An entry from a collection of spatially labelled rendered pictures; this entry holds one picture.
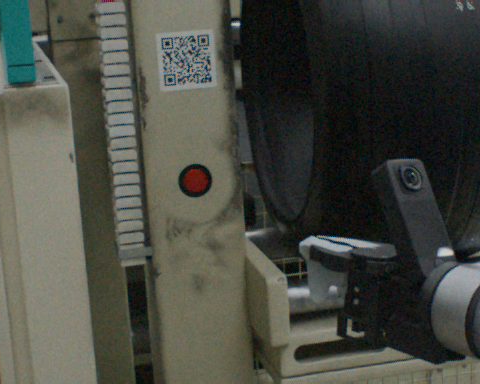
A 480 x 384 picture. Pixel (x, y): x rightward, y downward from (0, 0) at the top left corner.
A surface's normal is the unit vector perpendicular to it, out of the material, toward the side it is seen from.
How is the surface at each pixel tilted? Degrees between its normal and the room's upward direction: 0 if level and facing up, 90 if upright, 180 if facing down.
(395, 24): 72
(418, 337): 82
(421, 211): 58
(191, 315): 90
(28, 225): 90
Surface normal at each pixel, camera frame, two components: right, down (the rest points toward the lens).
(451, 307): -0.80, -0.15
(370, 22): -0.07, -0.12
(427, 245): 0.49, -0.41
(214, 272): 0.22, 0.19
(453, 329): -0.81, 0.22
